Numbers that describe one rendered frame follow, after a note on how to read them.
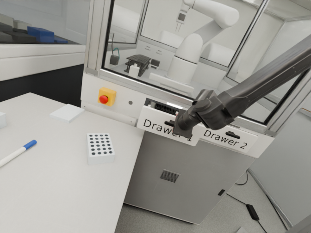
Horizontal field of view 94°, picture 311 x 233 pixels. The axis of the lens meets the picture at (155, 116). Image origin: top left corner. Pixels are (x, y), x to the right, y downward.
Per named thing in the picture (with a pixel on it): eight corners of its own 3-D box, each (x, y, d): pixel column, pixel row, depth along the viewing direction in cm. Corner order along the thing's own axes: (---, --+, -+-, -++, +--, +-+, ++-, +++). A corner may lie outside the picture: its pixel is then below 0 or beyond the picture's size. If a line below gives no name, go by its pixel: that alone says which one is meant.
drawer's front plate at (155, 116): (195, 146, 69) (205, 127, 64) (136, 127, 67) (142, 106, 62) (194, 144, 70) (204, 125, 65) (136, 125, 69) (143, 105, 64)
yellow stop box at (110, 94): (110, 107, 71) (113, 94, 68) (96, 102, 71) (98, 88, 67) (114, 103, 76) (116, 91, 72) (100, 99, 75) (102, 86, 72)
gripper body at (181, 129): (193, 114, 58) (202, 107, 51) (189, 139, 55) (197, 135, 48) (178, 109, 58) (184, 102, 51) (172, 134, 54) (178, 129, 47)
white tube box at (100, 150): (113, 162, 53) (115, 154, 52) (88, 165, 49) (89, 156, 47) (107, 139, 62) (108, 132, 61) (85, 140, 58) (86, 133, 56)
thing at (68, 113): (68, 123, 64) (69, 120, 63) (49, 117, 63) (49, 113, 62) (84, 112, 75) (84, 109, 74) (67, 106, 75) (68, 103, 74)
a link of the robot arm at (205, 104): (205, 107, 37) (223, 129, 40) (224, 77, 41) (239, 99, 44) (176, 110, 47) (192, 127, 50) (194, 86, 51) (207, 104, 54)
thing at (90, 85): (258, 158, 82) (275, 138, 76) (80, 99, 76) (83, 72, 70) (213, 101, 167) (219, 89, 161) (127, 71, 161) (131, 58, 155)
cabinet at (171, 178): (197, 230, 117) (260, 159, 82) (71, 193, 111) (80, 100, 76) (186, 152, 202) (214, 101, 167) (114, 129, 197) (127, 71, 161)
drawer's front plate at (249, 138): (246, 153, 79) (259, 137, 74) (196, 136, 78) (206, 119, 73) (245, 151, 81) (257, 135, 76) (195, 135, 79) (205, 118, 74)
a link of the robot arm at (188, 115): (185, 113, 43) (201, 125, 43) (196, 97, 46) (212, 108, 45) (178, 120, 50) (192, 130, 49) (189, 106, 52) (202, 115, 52)
